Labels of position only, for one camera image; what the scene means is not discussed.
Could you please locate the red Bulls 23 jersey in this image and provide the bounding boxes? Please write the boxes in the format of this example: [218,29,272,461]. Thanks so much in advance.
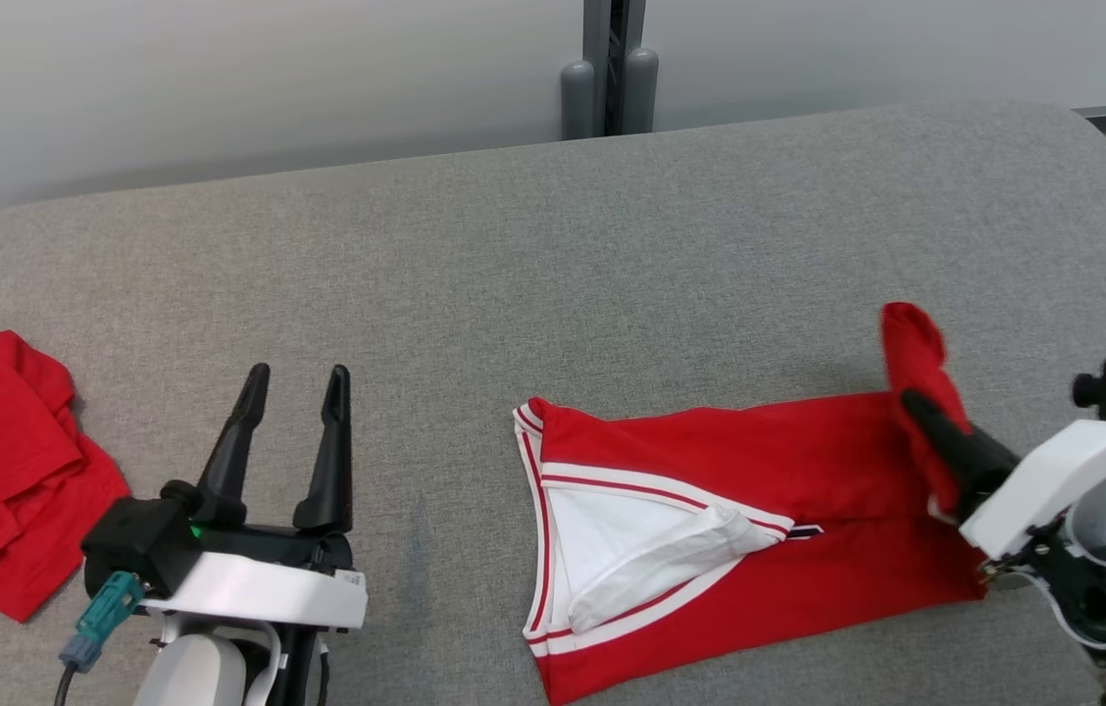
[512,301,990,706]

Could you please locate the red Bulls shorts white stripe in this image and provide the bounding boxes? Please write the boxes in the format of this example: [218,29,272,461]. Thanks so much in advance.
[0,330,132,625]

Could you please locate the grey partition post with feet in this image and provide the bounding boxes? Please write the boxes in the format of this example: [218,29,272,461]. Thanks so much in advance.
[560,0,660,141]

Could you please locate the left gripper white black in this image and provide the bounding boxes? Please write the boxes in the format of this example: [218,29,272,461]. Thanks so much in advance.
[143,362,369,631]

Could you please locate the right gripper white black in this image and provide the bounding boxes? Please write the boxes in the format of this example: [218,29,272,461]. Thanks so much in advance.
[900,388,1106,589]

